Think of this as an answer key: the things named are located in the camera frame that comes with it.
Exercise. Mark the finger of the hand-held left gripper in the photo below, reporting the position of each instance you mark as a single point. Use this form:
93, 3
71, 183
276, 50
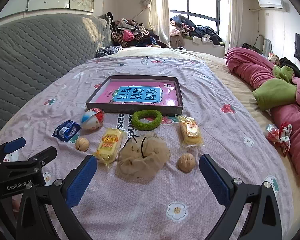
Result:
15, 145
35, 158

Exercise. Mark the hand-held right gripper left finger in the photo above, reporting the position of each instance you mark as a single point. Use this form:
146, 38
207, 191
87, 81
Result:
81, 180

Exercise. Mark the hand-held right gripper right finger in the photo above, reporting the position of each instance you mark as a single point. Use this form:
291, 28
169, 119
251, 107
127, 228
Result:
215, 180

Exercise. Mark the walnut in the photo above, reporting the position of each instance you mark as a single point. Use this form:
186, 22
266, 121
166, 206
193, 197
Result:
187, 163
82, 144

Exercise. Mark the blue snack packet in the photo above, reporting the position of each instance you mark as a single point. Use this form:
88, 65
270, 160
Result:
66, 130

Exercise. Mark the yellow cake packet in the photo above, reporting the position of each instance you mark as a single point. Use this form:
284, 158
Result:
190, 131
108, 143

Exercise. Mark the beige mesh bath sponge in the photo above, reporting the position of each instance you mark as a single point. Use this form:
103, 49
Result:
140, 165

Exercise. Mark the white red blue egg toy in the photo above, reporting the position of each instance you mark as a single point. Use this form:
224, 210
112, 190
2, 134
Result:
91, 120

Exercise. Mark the shallow dark cardboard box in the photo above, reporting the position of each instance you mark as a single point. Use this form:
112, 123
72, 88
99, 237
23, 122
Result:
140, 110

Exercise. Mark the person's left hand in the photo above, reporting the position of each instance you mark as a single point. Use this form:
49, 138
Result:
16, 205

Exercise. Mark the pink printed bedsheet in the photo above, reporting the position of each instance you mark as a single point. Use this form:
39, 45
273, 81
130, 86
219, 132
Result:
215, 142

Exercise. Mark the red white snack wrapper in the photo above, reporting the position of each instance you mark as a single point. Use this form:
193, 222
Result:
272, 133

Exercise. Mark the red white patterned scrunchie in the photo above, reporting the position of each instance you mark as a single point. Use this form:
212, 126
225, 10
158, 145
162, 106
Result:
285, 137

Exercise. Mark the grey quilted headboard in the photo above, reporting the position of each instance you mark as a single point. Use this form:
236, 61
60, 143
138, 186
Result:
40, 55

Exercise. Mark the pink and blue book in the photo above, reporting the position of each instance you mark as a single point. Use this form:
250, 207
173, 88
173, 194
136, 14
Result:
140, 95

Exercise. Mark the beige bed sheet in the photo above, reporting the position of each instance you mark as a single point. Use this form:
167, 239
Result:
230, 75

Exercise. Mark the green blanket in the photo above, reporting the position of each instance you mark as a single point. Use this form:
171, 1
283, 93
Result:
275, 92

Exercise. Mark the pink quilt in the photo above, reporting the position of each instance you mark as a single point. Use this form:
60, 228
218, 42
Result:
250, 70

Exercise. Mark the dark blue patterned cloth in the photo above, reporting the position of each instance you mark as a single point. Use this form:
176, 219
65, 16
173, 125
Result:
107, 51

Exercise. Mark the black garment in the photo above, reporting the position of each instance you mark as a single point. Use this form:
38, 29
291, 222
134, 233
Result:
290, 66

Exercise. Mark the black bag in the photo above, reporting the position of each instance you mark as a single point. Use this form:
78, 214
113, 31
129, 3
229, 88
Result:
251, 48

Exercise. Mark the clothes heap on windowsill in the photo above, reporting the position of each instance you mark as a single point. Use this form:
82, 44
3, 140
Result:
197, 31

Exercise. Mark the pile of clothes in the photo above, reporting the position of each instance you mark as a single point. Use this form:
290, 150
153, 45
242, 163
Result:
135, 33

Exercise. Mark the cream curtain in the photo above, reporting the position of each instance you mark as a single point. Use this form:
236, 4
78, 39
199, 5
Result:
157, 10
233, 17

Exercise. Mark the white air conditioner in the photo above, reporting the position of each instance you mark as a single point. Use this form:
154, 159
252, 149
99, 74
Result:
271, 4

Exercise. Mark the white arched frame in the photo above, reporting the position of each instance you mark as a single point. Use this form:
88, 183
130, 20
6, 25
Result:
266, 43

